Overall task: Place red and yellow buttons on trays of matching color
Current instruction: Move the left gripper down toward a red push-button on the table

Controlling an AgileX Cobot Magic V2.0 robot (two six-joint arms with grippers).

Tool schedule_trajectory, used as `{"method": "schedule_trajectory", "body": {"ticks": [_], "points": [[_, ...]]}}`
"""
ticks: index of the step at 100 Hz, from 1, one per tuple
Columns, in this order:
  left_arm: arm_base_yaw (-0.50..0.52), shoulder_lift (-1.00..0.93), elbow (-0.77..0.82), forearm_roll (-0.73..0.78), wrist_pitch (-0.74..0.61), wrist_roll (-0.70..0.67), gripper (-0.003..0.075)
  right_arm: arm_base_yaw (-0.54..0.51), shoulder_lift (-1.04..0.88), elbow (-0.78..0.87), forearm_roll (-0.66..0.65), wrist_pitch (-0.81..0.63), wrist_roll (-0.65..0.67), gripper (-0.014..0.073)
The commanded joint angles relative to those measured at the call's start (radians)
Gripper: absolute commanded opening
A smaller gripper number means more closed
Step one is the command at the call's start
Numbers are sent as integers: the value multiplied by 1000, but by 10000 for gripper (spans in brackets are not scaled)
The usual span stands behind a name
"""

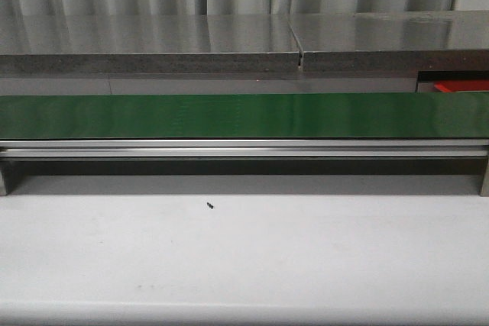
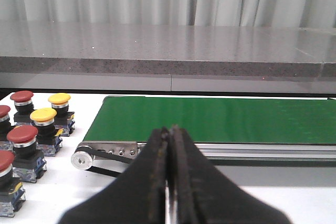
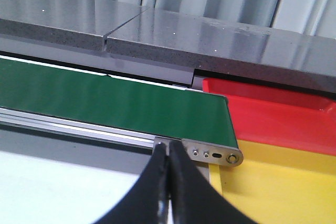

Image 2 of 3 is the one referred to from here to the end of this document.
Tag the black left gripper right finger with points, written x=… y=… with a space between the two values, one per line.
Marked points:
x=204 y=195

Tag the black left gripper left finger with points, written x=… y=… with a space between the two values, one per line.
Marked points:
x=135 y=196

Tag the yellow mushroom push button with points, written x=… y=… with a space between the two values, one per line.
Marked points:
x=48 y=138
x=64 y=118

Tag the red mushroom push button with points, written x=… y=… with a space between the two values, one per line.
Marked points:
x=29 y=163
x=24 y=107
x=5 y=128
x=12 y=190

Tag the black drive belt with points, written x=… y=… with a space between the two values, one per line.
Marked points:
x=110 y=157

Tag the silver drive pulley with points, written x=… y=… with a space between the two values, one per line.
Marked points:
x=82 y=160

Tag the green conveyor belt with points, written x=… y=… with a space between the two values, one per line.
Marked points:
x=217 y=120

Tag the grey stone counter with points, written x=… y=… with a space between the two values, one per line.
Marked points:
x=99 y=56

